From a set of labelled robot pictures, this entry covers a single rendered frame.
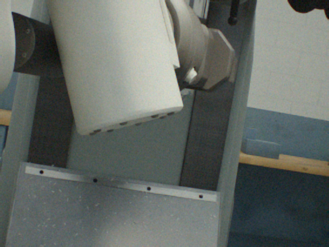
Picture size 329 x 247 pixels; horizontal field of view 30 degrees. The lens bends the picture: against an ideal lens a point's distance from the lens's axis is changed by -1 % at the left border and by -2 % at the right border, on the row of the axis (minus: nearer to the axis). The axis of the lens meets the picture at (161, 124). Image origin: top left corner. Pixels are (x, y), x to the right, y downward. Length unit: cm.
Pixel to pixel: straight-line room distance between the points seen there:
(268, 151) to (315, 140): 86
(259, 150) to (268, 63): 91
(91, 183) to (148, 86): 63
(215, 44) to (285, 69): 450
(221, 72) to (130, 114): 21
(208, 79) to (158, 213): 46
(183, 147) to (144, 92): 65
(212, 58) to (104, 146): 46
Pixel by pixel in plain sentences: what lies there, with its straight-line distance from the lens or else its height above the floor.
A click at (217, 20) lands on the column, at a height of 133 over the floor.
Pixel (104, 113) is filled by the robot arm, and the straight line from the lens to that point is 35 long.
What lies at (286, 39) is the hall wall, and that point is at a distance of 506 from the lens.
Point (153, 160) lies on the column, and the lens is 99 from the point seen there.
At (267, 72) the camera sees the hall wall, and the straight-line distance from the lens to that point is 500.
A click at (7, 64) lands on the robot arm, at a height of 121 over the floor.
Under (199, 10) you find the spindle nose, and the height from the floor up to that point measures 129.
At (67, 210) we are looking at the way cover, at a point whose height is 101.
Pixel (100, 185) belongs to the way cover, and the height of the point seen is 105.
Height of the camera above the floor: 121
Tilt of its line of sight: 3 degrees down
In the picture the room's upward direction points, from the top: 10 degrees clockwise
